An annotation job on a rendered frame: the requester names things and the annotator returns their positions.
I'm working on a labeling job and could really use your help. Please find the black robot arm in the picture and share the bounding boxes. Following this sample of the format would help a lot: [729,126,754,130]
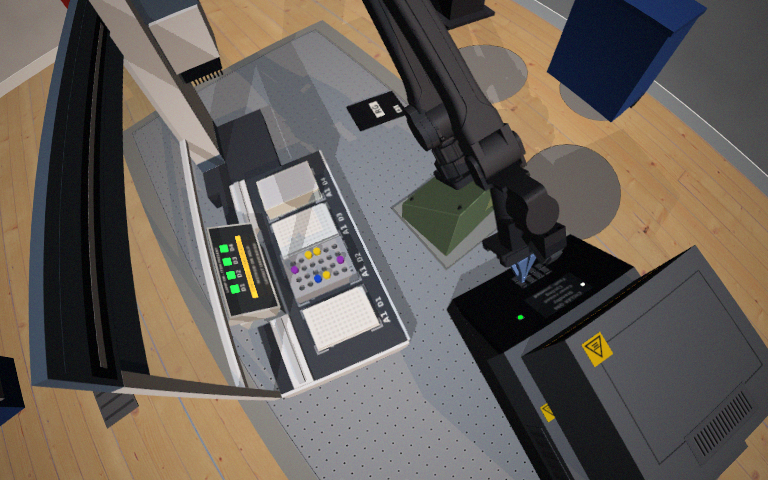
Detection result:
[362,0,567,265]

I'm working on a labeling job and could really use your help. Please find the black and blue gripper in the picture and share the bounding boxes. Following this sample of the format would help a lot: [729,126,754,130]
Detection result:
[482,211,536,283]

